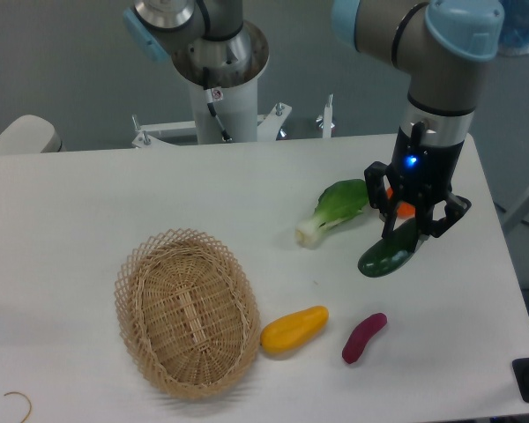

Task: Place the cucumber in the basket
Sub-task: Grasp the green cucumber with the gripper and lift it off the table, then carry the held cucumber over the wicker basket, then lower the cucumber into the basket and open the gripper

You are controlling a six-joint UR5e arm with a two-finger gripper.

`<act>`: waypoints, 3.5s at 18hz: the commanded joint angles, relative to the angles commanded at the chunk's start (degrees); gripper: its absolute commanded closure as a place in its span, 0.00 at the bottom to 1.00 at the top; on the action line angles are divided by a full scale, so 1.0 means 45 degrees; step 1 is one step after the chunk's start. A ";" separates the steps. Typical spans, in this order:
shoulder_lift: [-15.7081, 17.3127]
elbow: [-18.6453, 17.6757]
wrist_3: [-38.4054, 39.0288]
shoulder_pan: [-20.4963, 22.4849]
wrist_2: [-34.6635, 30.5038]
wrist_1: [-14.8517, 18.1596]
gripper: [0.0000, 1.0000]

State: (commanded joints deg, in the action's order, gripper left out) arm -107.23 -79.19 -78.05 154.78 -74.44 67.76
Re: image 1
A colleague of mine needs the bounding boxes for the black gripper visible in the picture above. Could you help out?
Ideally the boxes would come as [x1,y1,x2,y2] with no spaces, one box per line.
[364,121,472,248]

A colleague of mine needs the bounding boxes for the dark green cucumber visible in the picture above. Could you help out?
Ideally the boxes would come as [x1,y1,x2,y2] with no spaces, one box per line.
[357,219,419,278]

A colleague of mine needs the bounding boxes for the grey robot arm, blue caps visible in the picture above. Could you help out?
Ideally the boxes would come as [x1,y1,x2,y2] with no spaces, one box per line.
[123,1,504,251]

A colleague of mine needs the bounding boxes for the oval woven wicker basket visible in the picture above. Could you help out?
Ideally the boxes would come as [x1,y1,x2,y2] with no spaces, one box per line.
[115,228,260,400]

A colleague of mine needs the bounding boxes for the orange carrot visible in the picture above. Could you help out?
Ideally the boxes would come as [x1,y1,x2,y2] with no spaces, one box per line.
[386,187,415,219]

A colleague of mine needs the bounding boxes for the green bok choy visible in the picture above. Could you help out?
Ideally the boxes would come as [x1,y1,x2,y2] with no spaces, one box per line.
[294,179,369,248]

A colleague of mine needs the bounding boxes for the purple sweet potato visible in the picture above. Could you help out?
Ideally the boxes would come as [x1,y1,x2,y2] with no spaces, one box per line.
[341,313,388,364]

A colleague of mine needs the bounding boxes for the yellow pepper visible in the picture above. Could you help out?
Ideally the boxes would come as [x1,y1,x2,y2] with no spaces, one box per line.
[260,306,330,355]

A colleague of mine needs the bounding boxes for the blue plastic bag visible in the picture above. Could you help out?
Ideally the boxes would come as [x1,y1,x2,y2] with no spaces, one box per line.
[498,0,529,56]

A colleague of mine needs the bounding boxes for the white chair back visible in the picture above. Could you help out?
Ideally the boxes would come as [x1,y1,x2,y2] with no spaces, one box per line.
[0,115,66,156]

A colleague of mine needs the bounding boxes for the tan rubber band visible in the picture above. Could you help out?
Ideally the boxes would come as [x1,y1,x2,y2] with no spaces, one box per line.
[4,391,34,420]

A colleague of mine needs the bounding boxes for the white pedestal base frame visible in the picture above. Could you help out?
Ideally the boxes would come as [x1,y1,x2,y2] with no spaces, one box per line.
[131,93,335,148]

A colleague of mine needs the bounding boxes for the black cable on pedestal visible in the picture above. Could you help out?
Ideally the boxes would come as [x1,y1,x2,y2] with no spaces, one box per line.
[202,66,233,144]

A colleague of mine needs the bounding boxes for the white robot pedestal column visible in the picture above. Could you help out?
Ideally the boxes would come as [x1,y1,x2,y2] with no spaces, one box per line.
[171,21,269,145]

